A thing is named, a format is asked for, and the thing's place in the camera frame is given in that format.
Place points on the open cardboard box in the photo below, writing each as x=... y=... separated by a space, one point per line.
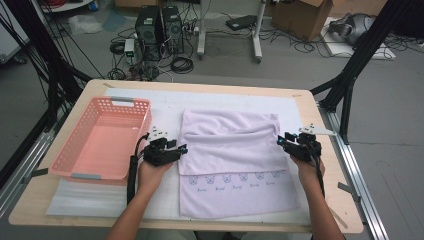
x=300 y=20

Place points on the teal plastic sheet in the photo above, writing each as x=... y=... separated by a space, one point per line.
x=115 y=21

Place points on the white grid mat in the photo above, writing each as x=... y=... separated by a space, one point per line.
x=166 y=100

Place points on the aluminium rail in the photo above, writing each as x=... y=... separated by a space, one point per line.
x=371 y=216
x=36 y=150

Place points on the small white box green light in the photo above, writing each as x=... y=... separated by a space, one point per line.
x=129 y=46

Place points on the clear plastic bag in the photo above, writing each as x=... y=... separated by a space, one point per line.
x=83 y=25

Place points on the grey metal bracket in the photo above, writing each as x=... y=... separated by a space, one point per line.
x=348 y=189
x=40 y=172

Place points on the pink plastic basket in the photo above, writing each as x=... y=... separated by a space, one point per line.
x=100 y=150

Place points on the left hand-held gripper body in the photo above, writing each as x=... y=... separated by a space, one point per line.
x=160 y=155

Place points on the person's right hand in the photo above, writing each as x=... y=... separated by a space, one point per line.
x=308 y=175

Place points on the black frame post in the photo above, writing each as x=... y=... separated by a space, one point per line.
x=365 y=50
x=43 y=43

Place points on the lilac printed towel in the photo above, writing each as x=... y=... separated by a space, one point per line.
x=233 y=150

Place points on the white stand frame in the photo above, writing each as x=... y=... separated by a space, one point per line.
x=257 y=36

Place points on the white cabinet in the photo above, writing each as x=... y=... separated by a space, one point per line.
x=10 y=43

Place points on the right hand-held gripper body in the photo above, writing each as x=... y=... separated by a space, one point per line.
x=305 y=150

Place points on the white foam board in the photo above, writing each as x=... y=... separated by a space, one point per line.
x=336 y=48

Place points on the round white table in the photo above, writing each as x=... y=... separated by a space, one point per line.
x=66 y=8

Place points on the black computer tower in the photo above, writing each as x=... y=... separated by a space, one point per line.
x=173 y=30
x=148 y=33

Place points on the black flat box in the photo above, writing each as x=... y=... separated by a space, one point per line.
x=241 y=22

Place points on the grey rounded device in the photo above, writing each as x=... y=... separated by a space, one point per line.
x=360 y=26

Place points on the person's left hand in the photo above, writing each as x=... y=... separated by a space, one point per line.
x=153 y=176

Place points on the closed cardboard box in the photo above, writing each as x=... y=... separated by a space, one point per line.
x=360 y=6
x=133 y=3

